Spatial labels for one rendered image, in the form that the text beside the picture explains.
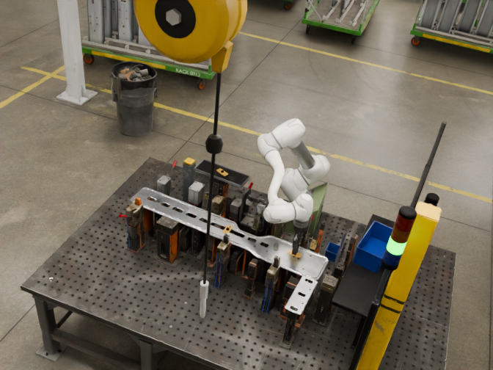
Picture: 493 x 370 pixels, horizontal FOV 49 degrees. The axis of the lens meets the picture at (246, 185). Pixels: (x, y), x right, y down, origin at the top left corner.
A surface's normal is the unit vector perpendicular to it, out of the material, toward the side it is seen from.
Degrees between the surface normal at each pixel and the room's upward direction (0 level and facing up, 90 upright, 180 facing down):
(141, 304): 0
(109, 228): 0
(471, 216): 0
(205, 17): 89
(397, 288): 88
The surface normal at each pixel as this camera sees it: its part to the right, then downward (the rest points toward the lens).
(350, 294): 0.10, -0.79
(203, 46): -0.25, 0.66
